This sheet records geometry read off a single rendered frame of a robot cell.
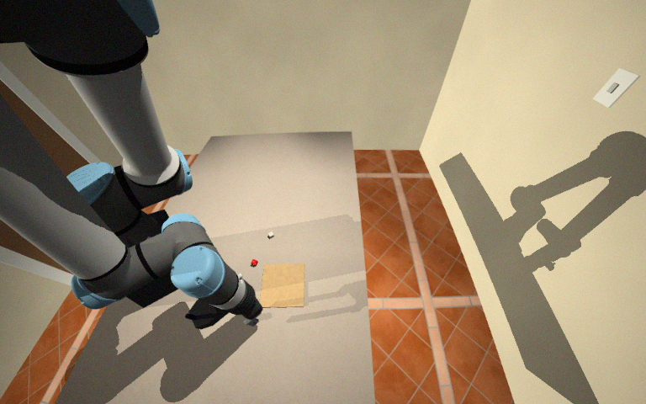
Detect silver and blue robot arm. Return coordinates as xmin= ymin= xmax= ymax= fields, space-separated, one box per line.
xmin=0 ymin=0 xmax=239 ymax=310

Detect tan square mat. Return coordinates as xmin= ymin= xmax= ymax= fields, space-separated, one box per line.
xmin=259 ymin=263 xmax=304 ymax=307

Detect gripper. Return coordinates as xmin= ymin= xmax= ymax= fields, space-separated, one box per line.
xmin=185 ymin=274 xmax=262 ymax=329

